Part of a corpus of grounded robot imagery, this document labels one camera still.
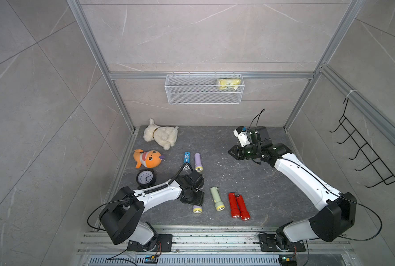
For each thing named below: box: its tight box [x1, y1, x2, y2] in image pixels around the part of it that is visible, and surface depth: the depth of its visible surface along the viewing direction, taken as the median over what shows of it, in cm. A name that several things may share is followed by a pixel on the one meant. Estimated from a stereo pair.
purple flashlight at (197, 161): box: [194, 152, 204, 173], surface depth 100 cm
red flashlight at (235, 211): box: [228, 192, 241, 219], surface depth 84 cm
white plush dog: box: [143, 118, 180, 151], surface depth 109 cm
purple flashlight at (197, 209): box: [192, 205, 203, 214], surface depth 83 cm
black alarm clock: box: [135, 168, 157, 189], surface depth 95 cm
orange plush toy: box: [133, 149, 167, 169], surface depth 97 cm
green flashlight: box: [210, 186, 226, 212], surface depth 85 cm
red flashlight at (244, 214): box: [235, 194, 251, 221], surface depth 83 cm
